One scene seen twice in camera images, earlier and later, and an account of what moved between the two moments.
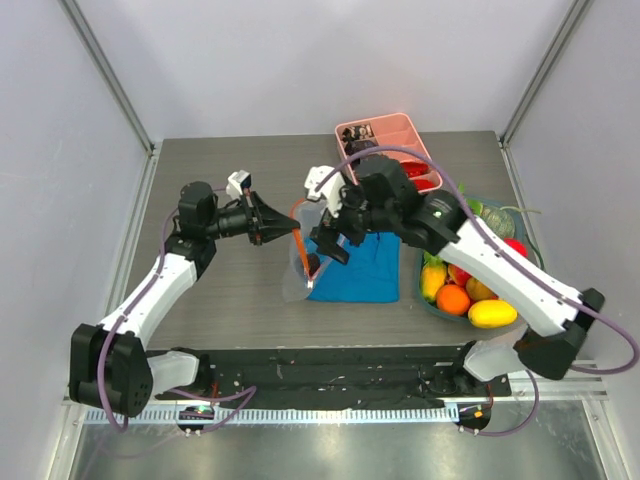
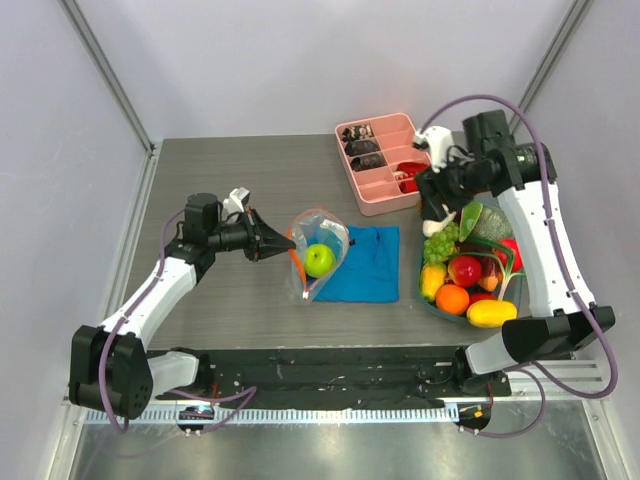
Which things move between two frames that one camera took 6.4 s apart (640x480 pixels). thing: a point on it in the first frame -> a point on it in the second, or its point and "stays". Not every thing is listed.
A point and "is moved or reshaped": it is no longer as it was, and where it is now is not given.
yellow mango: (488, 313) stays
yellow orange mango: (432, 278) stays
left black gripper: (263, 222) -> (262, 240)
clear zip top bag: (300, 269) is moved or reshaped
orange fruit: (453, 299) stays
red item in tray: (413, 169) stays
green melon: (500, 220) stays
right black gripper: (341, 229) -> (430, 191)
